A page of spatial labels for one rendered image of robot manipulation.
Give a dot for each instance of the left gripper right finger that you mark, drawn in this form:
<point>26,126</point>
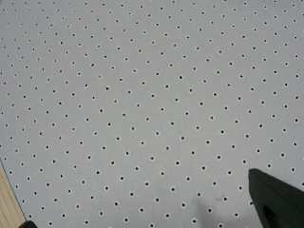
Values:
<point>278,204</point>

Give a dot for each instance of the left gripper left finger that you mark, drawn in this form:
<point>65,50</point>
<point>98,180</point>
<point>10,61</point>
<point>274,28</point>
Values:
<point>28,224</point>

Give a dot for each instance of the grey base plate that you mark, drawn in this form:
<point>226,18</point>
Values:
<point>149,113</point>

